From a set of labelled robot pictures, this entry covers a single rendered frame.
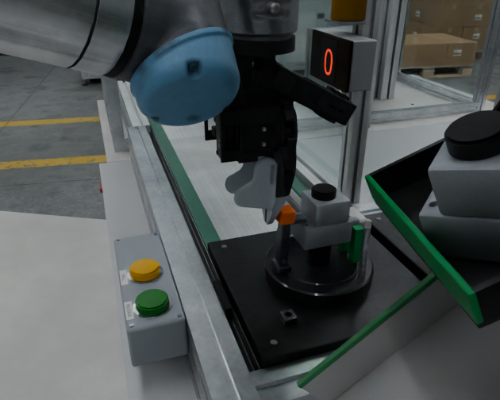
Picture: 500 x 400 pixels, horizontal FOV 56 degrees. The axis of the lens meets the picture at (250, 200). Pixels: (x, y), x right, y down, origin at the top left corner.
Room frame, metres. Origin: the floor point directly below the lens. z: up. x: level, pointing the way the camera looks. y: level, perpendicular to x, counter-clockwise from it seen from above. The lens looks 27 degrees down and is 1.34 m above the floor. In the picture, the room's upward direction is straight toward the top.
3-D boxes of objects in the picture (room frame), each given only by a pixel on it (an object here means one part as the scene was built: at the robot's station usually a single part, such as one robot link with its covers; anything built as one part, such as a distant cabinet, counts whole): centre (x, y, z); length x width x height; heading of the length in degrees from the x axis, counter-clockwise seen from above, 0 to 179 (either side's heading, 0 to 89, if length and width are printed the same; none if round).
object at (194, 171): (0.80, -0.02, 0.91); 0.84 x 0.28 x 0.10; 18
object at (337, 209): (0.51, -0.10, 1.06); 0.08 x 0.04 x 0.07; 108
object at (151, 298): (0.46, 0.12, 0.96); 0.04 x 0.04 x 0.02
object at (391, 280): (0.51, -0.09, 0.96); 0.24 x 0.24 x 0.02; 18
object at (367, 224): (0.47, -0.13, 1.03); 0.01 x 0.01 x 0.08
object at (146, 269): (0.52, 0.14, 0.96); 0.04 x 0.04 x 0.02
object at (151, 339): (0.52, 0.14, 0.93); 0.21 x 0.07 x 0.06; 18
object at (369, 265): (0.51, -0.09, 0.98); 0.14 x 0.14 x 0.02
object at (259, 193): (0.47, -0.01, 1.11); 0.06 x 0.03 x 0.09; 108
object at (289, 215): (0.50, -0.05, 1.04); 0.04 x 0.02 x 0.08; 108
